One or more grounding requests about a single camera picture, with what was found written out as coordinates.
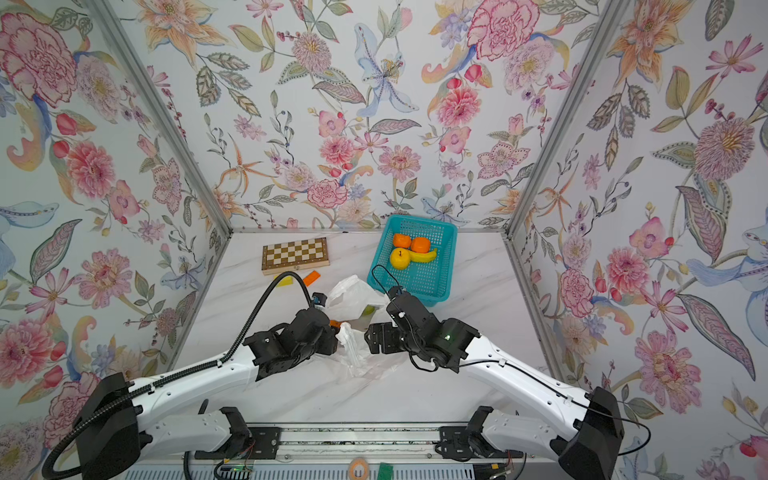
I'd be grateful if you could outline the white plastic bag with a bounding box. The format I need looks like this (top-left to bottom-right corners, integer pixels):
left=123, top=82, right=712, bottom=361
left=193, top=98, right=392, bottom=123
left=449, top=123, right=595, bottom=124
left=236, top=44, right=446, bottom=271
left=323, top=275, right=404, bottom=380

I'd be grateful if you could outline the yellow apple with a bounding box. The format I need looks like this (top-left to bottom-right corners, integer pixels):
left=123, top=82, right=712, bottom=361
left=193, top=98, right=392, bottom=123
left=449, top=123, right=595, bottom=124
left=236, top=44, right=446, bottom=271
left=389, top=248, right=412, bottom=270

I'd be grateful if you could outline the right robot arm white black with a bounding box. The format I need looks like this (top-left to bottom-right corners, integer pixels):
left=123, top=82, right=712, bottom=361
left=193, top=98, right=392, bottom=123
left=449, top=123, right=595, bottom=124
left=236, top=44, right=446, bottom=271
left=365, top=287, right=625, bottom=479

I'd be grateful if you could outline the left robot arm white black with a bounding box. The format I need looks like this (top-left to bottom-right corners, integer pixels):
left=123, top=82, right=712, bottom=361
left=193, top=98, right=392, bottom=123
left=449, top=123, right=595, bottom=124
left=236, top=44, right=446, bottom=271
left=74, top=308, right=339, bottom=479

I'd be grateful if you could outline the teal plastic basket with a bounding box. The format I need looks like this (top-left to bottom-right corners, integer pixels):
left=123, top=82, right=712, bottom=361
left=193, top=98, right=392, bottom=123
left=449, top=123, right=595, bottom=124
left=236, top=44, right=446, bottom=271
left=367, top=215, right=458, bottom=306

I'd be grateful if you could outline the yellow toy brick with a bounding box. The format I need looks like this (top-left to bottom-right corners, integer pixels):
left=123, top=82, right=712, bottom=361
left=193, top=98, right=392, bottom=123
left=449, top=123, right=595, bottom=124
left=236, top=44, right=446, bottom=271
left=277, top=275, right=295, bottom=287

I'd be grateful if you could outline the orange toy brick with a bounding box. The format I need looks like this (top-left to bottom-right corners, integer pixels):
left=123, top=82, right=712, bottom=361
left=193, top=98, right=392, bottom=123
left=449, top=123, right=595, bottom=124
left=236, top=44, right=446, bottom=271
left=303, top=271, right=321, bottom=287

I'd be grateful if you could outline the yellow banana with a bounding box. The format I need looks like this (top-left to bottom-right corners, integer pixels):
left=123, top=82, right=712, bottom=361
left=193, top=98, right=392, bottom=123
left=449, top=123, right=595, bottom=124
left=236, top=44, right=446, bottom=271
left=410, top=249, right=437, bottom=264

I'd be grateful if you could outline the wooden chessboard box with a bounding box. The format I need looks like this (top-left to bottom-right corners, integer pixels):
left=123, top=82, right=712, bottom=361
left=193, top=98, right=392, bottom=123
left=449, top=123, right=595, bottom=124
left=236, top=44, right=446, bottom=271
left=261, top=237, right=330, bottom=275

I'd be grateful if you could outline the tape roll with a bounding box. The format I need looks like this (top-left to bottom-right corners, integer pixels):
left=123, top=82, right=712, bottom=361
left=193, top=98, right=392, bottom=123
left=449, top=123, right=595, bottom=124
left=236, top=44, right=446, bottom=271
left=347, top=457, right=370, bottom=480

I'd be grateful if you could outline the green circuit board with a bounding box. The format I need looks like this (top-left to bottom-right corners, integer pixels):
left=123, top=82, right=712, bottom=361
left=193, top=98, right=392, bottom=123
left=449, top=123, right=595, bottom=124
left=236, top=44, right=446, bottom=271
left=376, top=463, right=394, bottom=480

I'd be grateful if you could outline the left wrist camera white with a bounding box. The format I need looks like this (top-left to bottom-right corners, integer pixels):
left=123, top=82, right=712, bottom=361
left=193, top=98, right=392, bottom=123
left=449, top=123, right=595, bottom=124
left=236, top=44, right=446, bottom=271
left=311, top=292, right=327, bottom=307

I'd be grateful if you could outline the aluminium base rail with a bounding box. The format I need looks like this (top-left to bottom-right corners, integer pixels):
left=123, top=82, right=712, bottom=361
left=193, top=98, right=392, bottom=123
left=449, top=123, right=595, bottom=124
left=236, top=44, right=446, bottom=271
left=95, top=421, right=601, bottom=466

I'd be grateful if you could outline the black corrugated cable left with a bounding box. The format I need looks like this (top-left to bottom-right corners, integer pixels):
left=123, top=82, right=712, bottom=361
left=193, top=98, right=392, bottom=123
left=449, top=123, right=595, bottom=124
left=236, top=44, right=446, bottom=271
left=40, top=271, right=314, bottom=480

